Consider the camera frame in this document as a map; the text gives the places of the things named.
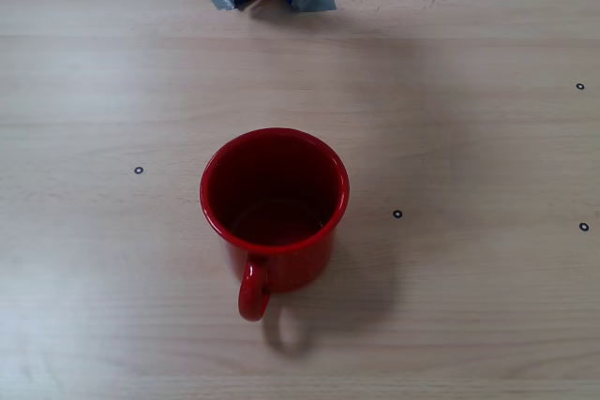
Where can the red enamel mug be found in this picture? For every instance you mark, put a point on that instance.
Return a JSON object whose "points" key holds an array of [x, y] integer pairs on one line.
{"points": [[290, 269]]}

